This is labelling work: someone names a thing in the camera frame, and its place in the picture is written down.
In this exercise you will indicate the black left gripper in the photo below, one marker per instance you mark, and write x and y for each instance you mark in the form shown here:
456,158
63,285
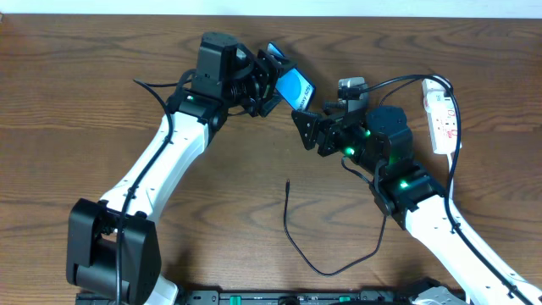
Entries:
266,80

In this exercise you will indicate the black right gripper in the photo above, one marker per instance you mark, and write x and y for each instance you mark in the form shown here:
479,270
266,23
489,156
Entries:
324,135

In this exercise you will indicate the blue Galaxy smartphone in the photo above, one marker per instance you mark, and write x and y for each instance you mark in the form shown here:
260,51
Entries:
293,86

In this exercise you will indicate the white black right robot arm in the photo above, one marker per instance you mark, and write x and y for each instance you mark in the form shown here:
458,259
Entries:
380,142

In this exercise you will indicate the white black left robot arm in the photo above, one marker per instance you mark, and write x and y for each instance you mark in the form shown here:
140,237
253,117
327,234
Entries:
112,247

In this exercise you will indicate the white power strip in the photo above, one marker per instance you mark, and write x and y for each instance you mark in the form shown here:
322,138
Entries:
441,117

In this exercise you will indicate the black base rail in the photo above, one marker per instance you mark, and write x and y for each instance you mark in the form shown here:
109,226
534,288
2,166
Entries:
424,291

